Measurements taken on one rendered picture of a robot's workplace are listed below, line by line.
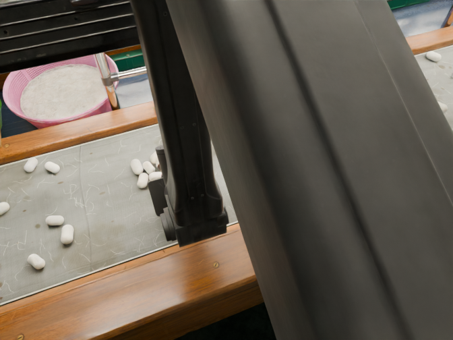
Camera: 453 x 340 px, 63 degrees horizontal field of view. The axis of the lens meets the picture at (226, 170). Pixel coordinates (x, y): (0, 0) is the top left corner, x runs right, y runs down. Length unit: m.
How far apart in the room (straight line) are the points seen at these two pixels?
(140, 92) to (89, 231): 0.45
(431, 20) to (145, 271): 1.23
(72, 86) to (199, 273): 0.59
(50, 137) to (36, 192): 0.13
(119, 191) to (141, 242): 0.12
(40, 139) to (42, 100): 0.16
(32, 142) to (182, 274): 0.44
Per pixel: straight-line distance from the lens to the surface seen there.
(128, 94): 1.05
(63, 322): 0.66
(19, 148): 0.88
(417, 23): 1.47
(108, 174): 0.80
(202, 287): 0.64
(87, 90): 1.01
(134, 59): 1.12
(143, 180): 0.75
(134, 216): 0.74
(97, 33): 0.56
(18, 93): 1.06
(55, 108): 0.98
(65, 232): 0.73
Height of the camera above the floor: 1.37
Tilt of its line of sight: 54 degrees down
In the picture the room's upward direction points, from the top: 2 degrees clockwise
